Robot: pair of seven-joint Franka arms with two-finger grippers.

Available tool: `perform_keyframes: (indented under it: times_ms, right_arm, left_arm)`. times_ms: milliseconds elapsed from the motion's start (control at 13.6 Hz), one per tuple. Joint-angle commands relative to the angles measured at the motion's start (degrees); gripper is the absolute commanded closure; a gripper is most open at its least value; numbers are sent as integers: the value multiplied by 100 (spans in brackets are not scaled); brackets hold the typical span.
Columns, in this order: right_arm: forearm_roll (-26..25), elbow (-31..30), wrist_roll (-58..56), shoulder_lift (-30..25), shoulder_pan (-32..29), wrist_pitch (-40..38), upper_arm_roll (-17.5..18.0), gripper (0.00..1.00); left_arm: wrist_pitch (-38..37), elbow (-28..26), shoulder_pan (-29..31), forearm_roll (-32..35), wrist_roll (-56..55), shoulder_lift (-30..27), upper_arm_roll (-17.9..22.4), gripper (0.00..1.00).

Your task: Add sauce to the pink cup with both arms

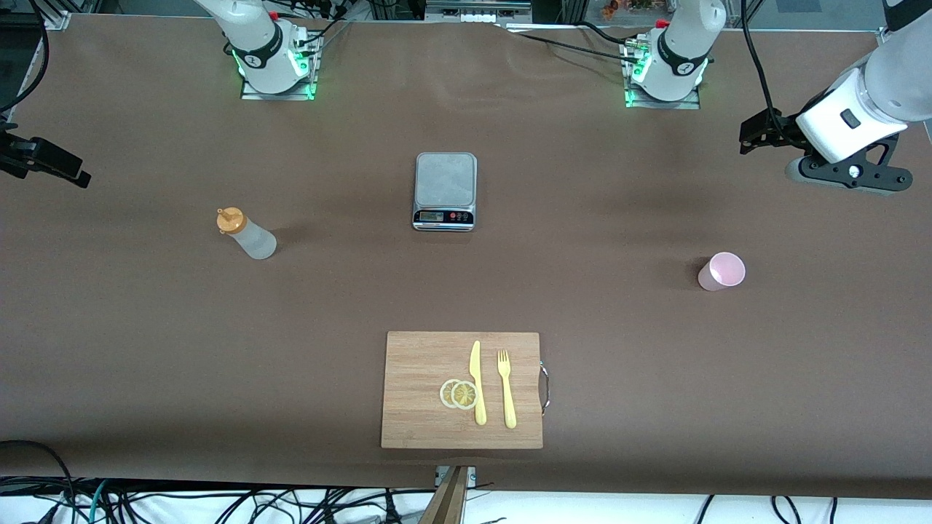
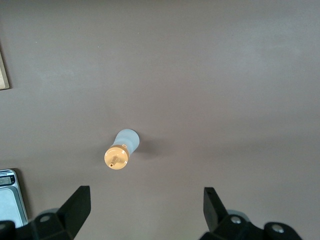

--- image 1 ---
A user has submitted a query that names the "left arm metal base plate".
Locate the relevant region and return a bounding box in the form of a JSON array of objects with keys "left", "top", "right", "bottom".
[{"left": 624, "top": 36, "right": 701, "bottom": 110}]

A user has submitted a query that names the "yellow plastic knife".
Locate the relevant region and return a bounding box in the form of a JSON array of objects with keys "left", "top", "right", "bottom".
[{"left": 469, "top": 340, "right": 488, "bottom": 426}]

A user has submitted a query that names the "yellow plastic fork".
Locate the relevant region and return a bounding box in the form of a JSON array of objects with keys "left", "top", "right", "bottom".
[{"left": 497, "top": 349, "right": 518, "bottom": 429}]

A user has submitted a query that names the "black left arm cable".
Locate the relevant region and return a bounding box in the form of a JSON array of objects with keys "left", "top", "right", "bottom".
[{"left": 741, "top": 0, "right": 787, "bottom": 139}]

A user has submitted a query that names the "teal floor cable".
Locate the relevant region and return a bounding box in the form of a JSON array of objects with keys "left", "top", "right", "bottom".
[{"left": 69, "top": 478, "right": 110, "bottom": 524}]

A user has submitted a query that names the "wooden post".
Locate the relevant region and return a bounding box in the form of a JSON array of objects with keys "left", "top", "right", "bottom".
[{"left": 419, "top": 466, "right": 470, "bottom": 524}]

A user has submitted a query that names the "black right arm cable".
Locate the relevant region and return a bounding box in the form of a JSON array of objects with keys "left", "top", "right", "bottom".
[{"left": 0, "top": 0, "right": 50, "bottom": 117}]

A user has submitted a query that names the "black looped floor cable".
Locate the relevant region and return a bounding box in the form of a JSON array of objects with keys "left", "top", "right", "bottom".
[{"left": 0, "top": 439, "right": 78, "bottom": 524}]

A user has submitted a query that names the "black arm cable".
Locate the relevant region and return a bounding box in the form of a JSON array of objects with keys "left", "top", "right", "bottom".
[
  {"left": 741, "top": 0, "right": 787, "bottom": 139},
  {"left": 0, "top": 0, "right": 50, "bottom": 117}
]

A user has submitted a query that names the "silver digital kitchen scale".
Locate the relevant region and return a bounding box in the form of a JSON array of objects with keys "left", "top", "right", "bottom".
[{"left": 412, "top": 151, "right": 478, "bottom": 232}]

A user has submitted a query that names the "aluminium frame profile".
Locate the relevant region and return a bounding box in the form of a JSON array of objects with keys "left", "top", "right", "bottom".
[{"left": 29, "top": 0, "right": 72, "bottom": 31}]

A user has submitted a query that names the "black cable on tabletop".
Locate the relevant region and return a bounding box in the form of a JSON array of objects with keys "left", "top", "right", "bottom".
[{"left": 502, "top": 23, "right": 633, "bottom": 63}]

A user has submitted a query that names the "pink plastic cup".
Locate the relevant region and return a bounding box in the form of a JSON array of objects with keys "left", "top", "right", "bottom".
[{"left": 698, "top": 252, "right": 746, "bottom": 293}]

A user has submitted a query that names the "translucent sauce bottle orange cap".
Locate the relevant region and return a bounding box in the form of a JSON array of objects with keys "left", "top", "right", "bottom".
[{"left": 216, "top": 207, "right": 278, "bottom": 261}]

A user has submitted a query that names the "bamboo cutting board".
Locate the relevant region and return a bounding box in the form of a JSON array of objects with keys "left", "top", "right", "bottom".
[{"left": 380, "top": 331, "right": 544, "bottom": 450}]

